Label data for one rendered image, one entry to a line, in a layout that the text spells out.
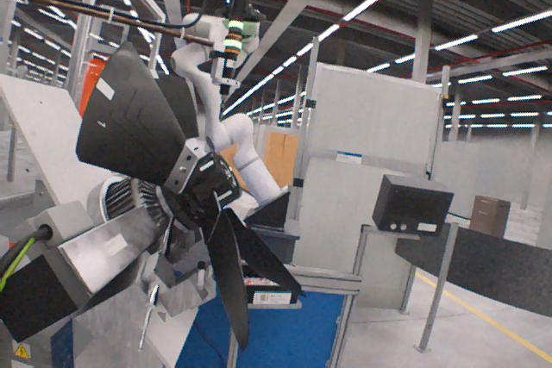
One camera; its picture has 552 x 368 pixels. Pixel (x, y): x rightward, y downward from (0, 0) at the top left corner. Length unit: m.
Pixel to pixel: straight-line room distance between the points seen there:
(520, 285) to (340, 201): 1.44
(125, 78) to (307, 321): 1.11
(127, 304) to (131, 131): 0.26
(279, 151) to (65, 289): 8.69
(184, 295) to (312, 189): 2.01
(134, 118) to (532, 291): 2.27
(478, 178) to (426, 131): 7.68
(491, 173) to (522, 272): 8.67
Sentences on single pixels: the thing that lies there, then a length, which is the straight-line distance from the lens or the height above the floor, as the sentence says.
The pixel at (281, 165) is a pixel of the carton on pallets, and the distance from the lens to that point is 9.06.
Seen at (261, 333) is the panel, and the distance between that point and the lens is 1.39.
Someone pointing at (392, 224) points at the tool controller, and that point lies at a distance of 1.24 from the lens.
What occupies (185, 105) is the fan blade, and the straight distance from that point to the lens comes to 0.86.
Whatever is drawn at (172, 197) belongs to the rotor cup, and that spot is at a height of 1.16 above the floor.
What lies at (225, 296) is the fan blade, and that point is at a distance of 0.61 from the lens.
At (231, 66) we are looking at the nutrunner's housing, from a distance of 0.83.
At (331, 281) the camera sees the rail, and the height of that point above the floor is 0.83.
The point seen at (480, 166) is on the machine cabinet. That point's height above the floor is 1.60.
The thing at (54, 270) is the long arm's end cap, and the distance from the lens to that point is 0.42.
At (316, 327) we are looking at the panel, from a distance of 1.39.
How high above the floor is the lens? 1.30
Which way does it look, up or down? 3 degrees down
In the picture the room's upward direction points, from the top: 9 degrees clockwise
